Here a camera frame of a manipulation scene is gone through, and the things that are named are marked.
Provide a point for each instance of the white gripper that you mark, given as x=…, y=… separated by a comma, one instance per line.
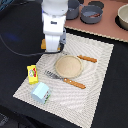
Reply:
x=53, y=30

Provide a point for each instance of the yellow toy butter box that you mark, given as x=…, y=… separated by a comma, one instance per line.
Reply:
x=32, y=74

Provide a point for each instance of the light blue milk carton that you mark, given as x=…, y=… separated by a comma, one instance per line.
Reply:
x=40, y=92

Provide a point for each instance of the orange toy bread loaf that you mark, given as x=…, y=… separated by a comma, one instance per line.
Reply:
x=43, y=44

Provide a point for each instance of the grey pot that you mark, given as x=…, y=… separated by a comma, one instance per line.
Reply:
x=91, y=10
x=73, y=9

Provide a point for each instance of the brown toy sausage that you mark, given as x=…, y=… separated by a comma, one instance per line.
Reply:
x=95, y=15

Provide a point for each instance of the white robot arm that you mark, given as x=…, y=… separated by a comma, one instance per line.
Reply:
x=55, y=8

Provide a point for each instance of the round wooden plate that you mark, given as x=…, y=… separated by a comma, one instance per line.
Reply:
x=69, y=66

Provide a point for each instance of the beige woven placemat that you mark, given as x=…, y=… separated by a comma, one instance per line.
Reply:
x=66, y=101

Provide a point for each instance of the beige bowl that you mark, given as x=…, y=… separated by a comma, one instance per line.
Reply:
x=123, y=16

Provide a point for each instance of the fork with wooden handle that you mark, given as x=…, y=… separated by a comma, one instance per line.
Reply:
x=66, y=80

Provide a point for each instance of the knife with wooden handle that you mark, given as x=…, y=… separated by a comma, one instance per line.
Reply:
x=82, y=57

